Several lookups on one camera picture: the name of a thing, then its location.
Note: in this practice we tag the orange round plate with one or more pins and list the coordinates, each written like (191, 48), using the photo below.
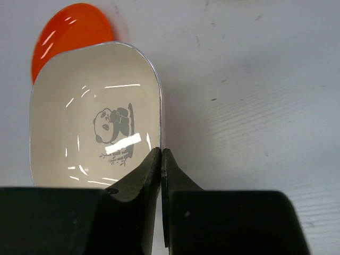
(75, 26)

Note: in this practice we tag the cream square panda plate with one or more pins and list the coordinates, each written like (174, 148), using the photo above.
(95, 114)

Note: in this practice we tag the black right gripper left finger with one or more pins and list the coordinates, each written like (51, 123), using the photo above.
(116, 220)

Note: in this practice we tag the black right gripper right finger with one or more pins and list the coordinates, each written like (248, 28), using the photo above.
(198, 221)

